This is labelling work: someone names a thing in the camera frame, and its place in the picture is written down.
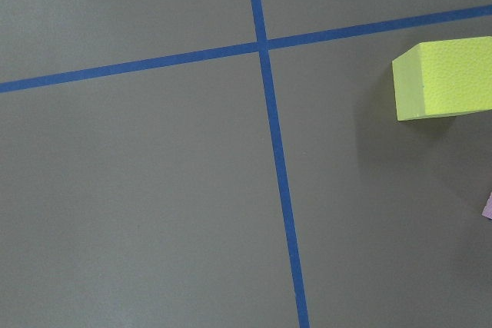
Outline yellow foam block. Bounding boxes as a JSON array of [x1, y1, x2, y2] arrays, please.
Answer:
[[392, 36, 491, 121]]

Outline pink foam block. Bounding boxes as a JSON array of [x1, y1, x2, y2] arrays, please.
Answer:
[[482, 194, 492, 220]]

